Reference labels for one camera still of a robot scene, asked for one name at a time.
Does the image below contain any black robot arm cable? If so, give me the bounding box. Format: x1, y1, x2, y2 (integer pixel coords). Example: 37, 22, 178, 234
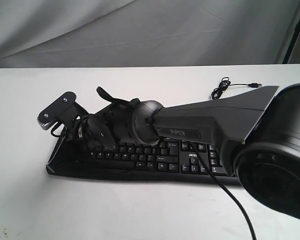
182, 139, 260, 240

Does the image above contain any black acer keyboard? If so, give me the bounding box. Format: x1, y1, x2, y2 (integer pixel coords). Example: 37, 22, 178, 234
46, 128, 240, 187

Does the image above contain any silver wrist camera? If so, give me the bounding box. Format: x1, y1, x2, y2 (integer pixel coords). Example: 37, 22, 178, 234
37, 91, 88, 131

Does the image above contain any black USB cable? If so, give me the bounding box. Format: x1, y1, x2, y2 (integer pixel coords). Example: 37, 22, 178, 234
211, 76, 263, 100

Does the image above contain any black tripod stand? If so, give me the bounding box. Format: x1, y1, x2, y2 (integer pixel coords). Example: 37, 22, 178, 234
282, 17, 300, 65

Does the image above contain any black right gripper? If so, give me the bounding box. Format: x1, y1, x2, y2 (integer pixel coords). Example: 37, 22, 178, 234
65, 99, 140, 149

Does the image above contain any grey backdrop cloth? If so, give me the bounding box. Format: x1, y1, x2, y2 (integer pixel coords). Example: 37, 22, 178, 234
0, 0, 300, 68

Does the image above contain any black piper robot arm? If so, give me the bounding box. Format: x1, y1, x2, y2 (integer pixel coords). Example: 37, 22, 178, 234
71, 83, 300, 220

